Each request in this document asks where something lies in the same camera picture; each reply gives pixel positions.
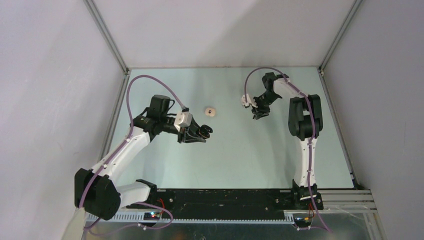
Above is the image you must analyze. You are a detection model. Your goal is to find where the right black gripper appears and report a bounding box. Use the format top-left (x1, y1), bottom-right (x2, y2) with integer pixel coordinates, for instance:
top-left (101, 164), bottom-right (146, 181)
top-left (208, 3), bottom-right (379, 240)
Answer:
top-left (250, 91), bottom-right (281, 120)

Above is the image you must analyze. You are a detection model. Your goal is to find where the black earbud charging case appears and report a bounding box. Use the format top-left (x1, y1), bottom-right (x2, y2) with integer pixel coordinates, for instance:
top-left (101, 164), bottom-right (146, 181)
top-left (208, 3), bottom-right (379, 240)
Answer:
top-left (197, 124), bottom-right (213, 139)

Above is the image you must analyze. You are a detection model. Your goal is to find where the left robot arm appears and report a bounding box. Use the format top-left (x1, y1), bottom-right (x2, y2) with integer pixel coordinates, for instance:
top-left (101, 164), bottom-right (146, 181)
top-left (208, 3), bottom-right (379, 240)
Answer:
top-left (74, 94), bottom-right (213, 220)

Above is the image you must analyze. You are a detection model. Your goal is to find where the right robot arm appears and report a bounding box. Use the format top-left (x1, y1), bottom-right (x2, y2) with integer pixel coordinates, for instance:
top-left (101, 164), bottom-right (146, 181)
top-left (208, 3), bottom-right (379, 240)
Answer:
top-left (241, 72), bottom-right (323, 210)

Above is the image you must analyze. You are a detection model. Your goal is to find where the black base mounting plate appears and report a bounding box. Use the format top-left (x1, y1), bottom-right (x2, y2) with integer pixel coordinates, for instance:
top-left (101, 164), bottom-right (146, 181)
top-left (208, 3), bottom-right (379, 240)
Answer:
top-left (146, 188), bottom-right (312, 221)

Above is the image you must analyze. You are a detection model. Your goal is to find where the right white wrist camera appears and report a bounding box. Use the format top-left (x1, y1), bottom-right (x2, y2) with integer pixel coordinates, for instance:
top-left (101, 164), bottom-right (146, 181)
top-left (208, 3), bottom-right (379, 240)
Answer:
top-left (241, 93), bottom-right (257, 109)

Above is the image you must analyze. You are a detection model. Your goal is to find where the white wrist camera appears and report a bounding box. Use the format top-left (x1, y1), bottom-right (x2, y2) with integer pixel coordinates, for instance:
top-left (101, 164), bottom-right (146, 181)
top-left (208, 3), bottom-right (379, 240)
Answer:
top-left (173, 108), bottom-right (193, 131)
top-left (241, 93), bottom-right (257, 109)

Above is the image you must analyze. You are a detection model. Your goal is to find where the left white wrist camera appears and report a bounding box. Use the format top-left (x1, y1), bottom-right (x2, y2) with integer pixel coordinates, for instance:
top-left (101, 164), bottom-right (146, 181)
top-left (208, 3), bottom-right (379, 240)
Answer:
top-left (173, 108), bottom-right (193, 131)

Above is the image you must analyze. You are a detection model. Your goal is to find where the right aluminium frame post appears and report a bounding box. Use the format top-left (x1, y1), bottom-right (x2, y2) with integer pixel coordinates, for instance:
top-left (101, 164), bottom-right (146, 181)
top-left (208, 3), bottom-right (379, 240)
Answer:
top-left (317, 0), bottom-right (365, 190)

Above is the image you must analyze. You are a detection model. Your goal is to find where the aluminium frame post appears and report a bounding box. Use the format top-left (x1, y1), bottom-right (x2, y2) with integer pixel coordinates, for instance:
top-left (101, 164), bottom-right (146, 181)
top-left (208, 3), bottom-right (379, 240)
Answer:
top-left (83, 0), bottom-right (129, 74)
top-left (317, 0), bottom-right (365, 190)

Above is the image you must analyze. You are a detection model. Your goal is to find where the left aluminium frame post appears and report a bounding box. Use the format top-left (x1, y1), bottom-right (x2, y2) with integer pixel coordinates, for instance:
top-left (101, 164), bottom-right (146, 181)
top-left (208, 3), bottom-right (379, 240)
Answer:
top-left (83, 0), bottom-right (129, 74)

